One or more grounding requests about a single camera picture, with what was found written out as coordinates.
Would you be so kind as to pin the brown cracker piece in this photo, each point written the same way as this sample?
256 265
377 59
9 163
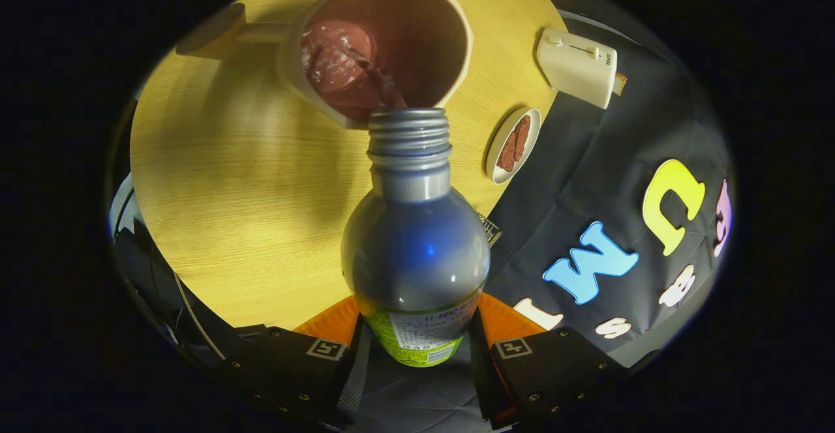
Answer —
507 154
522 136

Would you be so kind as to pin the wooden table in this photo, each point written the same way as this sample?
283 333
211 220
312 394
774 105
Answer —
248 211

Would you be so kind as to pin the white toaster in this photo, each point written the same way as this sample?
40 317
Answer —
577 68

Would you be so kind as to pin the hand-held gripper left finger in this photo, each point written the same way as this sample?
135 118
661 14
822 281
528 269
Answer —
352 381

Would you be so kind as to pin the round white plate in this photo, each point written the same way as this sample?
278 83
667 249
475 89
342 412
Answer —
531 123

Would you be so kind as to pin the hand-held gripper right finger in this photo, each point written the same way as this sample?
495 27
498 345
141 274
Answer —
483 374

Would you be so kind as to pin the toast slice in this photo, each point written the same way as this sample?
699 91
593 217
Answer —
620 83

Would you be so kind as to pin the silver juice bottle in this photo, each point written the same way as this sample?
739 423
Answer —
414 250

